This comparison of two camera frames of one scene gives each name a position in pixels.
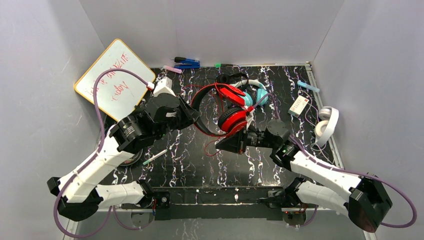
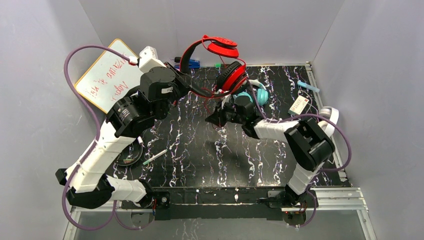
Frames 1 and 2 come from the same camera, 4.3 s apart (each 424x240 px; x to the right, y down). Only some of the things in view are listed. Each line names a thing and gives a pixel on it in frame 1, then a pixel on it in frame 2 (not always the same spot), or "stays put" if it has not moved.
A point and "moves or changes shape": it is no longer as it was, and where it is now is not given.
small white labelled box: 298,106 stays put
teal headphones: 261,95 stays put
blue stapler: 182,62 stays put
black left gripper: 180,110 → 185,82
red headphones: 232,121 moves or changes shape
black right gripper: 243,138 → 224,113
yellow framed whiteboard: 117,92 stays put
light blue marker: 302,84 stays put
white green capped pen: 154,157 stays put
